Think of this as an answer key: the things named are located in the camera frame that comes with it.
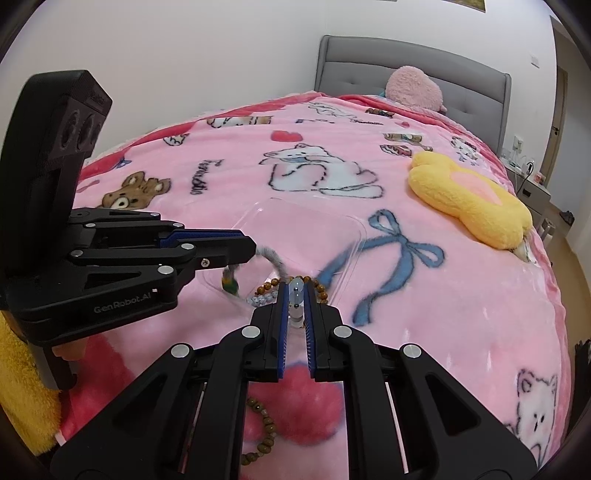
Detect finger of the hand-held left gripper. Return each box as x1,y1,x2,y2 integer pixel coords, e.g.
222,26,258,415
67,239,258,289
68,208,254,252

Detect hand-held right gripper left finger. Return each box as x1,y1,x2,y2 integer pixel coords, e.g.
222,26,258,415
51,279,289,480

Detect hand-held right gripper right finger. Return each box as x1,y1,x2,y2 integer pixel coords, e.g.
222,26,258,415
302,276,542,480

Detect grey fuzzy hair tie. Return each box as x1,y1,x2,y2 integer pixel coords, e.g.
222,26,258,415
221,246,290,297

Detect clear bead bracelet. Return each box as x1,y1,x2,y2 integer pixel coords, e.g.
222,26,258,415
288,275,308,329

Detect clear plastic tray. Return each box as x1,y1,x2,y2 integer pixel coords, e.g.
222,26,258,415
216,196,369,320

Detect person's left forearm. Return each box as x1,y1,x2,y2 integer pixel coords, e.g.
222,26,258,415
0,310,63,455

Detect person's left hand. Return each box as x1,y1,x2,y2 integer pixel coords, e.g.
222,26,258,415
52,339,89,366

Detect pink printed blanket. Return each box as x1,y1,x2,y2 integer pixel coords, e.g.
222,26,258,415
59,90,572,480

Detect yellow flower pillow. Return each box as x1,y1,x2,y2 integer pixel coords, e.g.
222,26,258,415
407,151,534,251

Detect grey upholstered bed headboard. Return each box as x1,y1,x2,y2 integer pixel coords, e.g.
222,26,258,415
313,34,513,156

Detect pink plush toy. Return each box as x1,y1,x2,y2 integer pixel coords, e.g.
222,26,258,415
385,65,448,114

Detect white nightstand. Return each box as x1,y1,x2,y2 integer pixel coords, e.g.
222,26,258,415
514,176,553,232

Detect white door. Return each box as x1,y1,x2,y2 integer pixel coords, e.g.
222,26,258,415
542,68,570,184

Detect brown wooden bead bracelet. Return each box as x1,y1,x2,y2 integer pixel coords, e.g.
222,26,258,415
255,278,330,306
242,396,279,468

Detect wall sockets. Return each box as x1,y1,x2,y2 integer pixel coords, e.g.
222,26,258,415
501,135,537,172

